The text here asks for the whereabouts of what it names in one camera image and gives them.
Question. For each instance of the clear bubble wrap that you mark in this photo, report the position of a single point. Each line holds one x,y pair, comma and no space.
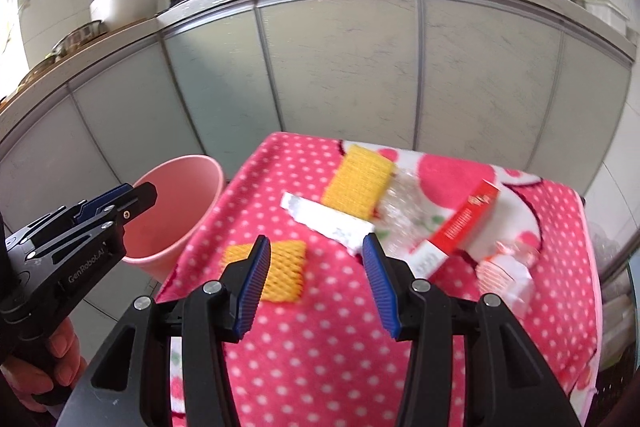
405,212

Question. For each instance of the red medicine box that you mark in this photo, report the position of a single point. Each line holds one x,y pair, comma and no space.
465,222

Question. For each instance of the stainless steel bowl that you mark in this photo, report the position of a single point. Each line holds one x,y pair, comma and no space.
77,39
37,74

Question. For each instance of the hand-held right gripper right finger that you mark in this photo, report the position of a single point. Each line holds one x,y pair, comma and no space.
380,287

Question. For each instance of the white rice cooker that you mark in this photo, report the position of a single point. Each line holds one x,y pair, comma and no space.
130,4

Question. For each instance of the white plastic container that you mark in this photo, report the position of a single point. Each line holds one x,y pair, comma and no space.
605,14

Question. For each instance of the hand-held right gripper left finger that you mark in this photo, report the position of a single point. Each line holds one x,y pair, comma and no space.
255,287

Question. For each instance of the person's left hand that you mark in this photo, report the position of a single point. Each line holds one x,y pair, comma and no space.
65,347

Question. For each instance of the white foam strip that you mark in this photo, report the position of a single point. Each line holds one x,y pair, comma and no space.
325,219

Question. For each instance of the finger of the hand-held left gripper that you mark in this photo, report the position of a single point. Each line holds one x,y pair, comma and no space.
140,199
107,198

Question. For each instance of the yellow foam fruit net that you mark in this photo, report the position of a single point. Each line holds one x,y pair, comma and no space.
355,182
285,272

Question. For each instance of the pink polka dot blanket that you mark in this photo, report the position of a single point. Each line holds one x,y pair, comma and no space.
325,357

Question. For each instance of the grey kitchen cabinet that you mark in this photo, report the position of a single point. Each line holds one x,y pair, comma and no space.
340,72

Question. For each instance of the pink plastic bucket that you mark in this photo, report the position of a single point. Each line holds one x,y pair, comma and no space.
170,207

